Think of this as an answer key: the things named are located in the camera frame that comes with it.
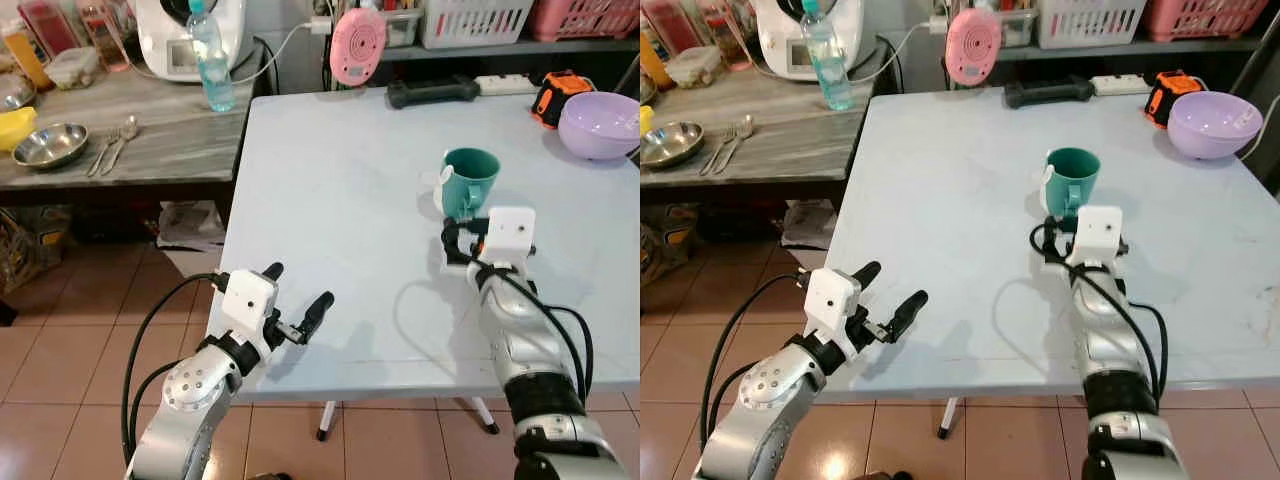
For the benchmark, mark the teal mug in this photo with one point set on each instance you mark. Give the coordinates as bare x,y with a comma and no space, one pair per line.
1073,175
472,175

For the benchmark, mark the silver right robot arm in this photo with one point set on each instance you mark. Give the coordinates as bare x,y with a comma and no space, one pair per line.
525,345
1110,350

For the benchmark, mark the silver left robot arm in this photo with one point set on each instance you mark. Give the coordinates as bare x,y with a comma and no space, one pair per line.
185,395
765,395

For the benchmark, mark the white plastic bag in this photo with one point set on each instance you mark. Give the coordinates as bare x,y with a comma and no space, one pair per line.
808,225
192,232

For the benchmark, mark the white table leg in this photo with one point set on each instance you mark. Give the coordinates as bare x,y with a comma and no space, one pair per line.
484,414
326,420
945,418

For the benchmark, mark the white power strip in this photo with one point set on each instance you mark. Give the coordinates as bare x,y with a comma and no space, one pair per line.
505,84
1120,84

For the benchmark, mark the orange black tape measure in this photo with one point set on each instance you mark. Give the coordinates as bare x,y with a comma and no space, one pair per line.
1172,96
562,98

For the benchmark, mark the purple plastic bowl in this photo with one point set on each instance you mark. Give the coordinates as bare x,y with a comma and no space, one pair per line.
598,128
1212,126

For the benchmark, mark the grey wooden side counter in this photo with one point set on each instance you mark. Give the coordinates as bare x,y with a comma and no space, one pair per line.
790,135
160,135

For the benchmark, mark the pink round device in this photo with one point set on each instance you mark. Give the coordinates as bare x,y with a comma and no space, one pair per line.
972,47
358,48

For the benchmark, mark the steel spoon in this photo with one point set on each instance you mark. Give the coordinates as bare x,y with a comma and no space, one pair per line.
127,128
744,126

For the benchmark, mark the steel fork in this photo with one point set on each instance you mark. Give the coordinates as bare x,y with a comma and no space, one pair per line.
103,155
717,153

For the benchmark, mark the small clear storage box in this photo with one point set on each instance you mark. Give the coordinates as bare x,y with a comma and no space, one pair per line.
403,28
1018,28

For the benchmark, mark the yellow plastic item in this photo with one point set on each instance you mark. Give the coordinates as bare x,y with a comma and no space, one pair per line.
14,128
645,120

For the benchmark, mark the white plastic basket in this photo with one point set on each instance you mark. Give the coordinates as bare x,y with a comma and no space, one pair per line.
1092,22
476,22

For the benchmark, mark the steel bowl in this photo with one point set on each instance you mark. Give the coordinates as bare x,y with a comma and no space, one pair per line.
50,146
670,144

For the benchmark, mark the clear plastic water bottle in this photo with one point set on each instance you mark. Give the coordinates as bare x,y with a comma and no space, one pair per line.
212,65
828,62

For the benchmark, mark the pink plastic basket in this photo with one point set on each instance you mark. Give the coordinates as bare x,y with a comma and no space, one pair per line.
588,18
1205,18

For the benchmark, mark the orange bottle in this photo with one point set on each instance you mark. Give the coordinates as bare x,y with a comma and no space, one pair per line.
654,58
25,58

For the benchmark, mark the white kitchen appliance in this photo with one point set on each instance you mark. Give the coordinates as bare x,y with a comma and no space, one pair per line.
165,35
785,35

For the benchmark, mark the clear plastic food container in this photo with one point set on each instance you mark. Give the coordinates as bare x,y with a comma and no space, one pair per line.
694,67
72,68

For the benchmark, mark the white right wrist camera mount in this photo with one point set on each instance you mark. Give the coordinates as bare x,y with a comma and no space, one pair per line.
508,238
1097,236

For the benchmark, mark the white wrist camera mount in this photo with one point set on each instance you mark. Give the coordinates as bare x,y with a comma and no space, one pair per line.
245,300
1097,236
830,298
508,238

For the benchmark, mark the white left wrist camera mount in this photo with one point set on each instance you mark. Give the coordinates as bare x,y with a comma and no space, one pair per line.
245,300
830,298

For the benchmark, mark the grey wall shelf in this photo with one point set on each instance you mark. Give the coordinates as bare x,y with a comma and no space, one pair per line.
520,50
1120,50

